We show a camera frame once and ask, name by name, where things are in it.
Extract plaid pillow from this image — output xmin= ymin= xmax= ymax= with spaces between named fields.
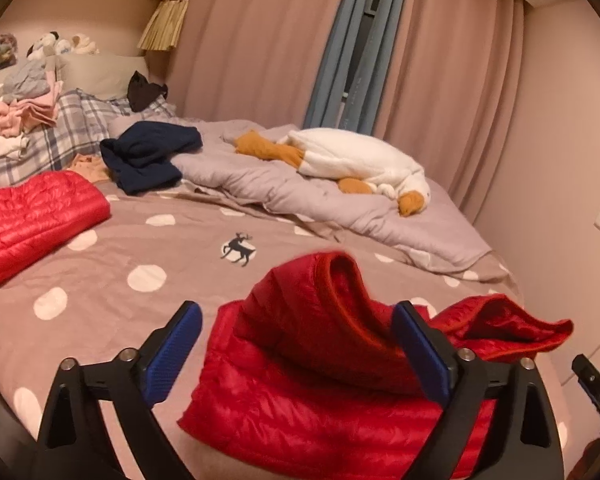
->
xmin=0 ymin=89 xmax=176 ymax=186

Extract dark window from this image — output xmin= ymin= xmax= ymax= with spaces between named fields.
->
xmin=342 ymin=0 xmax=381 ymax=128

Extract grey duvet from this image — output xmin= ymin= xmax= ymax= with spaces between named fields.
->
xmin=107 ymin=119 xmax=493 ymax=273

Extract red puffer jacket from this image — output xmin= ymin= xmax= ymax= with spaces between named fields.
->
xmin=177 ymin=252 xmax=574 ymax=480
xmin=0 ymin=170 xmax=112 ymax=288

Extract beige pillow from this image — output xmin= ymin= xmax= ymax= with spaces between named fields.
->
xmin=45 ymin=54 xmax=148 ymax=101

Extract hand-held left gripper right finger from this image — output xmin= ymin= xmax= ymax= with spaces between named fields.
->
xmin=392 ymin=301 xmax=566 ymax=480

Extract small plush toys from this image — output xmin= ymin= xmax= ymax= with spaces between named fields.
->
xmin=27 ymin=31 xmax=101 ymax=58

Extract navy blue garment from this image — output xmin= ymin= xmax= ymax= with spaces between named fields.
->
xmin=100 ymin=121 xmax=203 ymax=196

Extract pile of pink clothes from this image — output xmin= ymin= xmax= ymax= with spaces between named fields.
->
xmin=0 ymin=57 xmax=63 ymax=161

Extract blue curtain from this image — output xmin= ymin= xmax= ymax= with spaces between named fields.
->
xmin=302 ymin=0 xmax=421 ymax=131

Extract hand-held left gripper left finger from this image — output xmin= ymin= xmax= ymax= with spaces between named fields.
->
xmin=36 ymin=301 xmax=204 ymax=480

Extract peach cloth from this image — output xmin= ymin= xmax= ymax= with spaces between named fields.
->
xmin=70 ymin=154 xmax=112 ymax=183

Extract white goose plush toy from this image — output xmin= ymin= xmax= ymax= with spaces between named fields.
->
xmin=234 ymin=127 xmax=431 ymax=217

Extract beige pleated cloth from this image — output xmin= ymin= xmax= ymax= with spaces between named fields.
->
xmin=137 ymin=0 xmax=191 ymax=52

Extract polka dot bed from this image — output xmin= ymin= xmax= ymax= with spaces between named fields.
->
xmin=0 ymin=110 xmax=526 ymax=480

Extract black garment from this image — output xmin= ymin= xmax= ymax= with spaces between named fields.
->
xmin=127 ymin=71 xmax=168 ymax=113

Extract pink curtain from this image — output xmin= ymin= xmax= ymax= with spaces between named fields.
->
xmin=375 ymin=0 xmax=526 ymax=226
xmin=167 ymin=0 xmax=356 ymax=128

